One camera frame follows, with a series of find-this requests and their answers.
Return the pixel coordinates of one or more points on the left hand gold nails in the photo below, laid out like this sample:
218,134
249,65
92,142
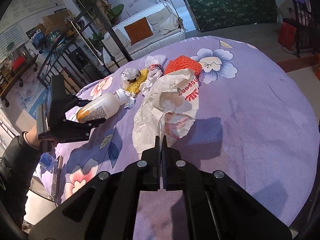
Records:
31,138

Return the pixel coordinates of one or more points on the black iron railing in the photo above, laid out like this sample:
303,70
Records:
73,55

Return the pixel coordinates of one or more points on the white wicker swing sofa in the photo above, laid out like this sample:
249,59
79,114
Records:
163,29

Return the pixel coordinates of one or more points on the orange foam fruit net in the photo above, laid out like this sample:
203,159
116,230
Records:
183,62

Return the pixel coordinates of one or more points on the orange white drink bottle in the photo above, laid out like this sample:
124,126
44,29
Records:
104,106

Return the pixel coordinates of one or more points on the green patterned counter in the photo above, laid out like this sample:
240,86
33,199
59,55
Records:
210,15

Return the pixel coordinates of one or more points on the white red plastic bag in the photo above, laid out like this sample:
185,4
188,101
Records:
154,65

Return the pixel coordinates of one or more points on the purple floral tablecloth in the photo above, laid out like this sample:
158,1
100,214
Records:
253,123

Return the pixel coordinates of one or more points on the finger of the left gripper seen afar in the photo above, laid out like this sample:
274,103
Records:
96,122

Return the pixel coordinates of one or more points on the black iron towel rack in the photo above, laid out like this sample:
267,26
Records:
306,21

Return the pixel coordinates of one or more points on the red bag on floor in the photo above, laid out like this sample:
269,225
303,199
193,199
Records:
286,35

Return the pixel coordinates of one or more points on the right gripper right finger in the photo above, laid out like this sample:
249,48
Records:
216,206

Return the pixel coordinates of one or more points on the left forearm black sleeve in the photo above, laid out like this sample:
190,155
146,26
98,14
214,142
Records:
18,164

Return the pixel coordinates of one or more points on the small clear plastic wrapper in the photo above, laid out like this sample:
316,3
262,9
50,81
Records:
128,76

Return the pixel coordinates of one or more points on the yellow foam fruit net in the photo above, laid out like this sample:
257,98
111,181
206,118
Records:
134,88

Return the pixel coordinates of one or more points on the white paper bag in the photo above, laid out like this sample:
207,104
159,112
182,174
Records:
168,111

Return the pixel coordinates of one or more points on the orange cushion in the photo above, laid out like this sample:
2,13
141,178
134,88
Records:
138,31

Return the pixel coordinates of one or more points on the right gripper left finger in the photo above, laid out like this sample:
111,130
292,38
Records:
105,207

